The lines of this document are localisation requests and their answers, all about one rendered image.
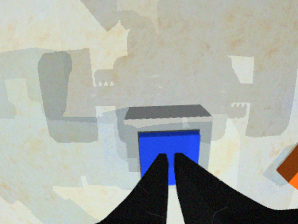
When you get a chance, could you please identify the blue button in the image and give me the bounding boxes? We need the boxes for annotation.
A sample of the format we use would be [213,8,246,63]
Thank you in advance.
[124,104,213,190]

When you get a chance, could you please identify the orange block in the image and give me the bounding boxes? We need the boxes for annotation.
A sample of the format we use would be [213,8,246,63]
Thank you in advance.
[275,145,298,190]

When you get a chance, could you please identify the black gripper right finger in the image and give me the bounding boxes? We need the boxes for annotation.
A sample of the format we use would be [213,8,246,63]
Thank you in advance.
[173,152,298,224]

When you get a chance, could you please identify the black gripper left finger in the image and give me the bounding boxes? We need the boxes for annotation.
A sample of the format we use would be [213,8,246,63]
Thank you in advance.
[97,153,169,224]

